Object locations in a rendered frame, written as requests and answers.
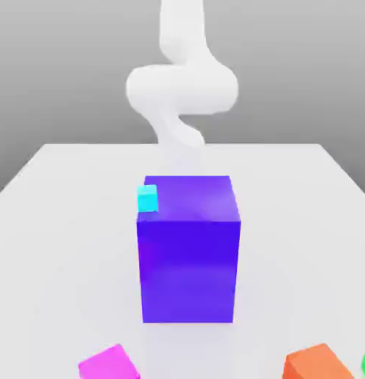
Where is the small cyan cube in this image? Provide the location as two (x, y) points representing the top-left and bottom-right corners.
(136, 184), (159, 213)

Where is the large purple box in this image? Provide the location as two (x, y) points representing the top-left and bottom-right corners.
(136, 175), (241, 324)

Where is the large magenta box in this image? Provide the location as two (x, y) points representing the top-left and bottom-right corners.
(78, 343), (141, 379)

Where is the large orange box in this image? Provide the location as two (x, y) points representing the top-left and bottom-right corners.
(281, 342), (355, 379)

